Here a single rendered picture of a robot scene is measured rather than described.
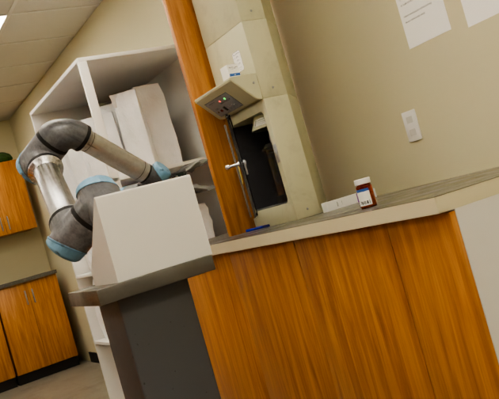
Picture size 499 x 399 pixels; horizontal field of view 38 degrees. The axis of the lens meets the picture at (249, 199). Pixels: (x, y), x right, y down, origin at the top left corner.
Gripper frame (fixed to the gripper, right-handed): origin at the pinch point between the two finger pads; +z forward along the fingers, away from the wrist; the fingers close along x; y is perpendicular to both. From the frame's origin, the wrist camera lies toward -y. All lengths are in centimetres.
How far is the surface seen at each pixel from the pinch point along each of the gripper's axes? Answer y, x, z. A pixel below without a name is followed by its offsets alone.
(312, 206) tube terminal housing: 3.2, -22.4, 33.8
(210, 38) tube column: -16, 54, 15
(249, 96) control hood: 7.6, 23.3, 22.0
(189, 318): 83, -40, -16
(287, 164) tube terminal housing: 5.8, -4.7, 28.6
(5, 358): -423, -91, -233
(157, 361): 88, -48, -26
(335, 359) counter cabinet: 55, -68, 21
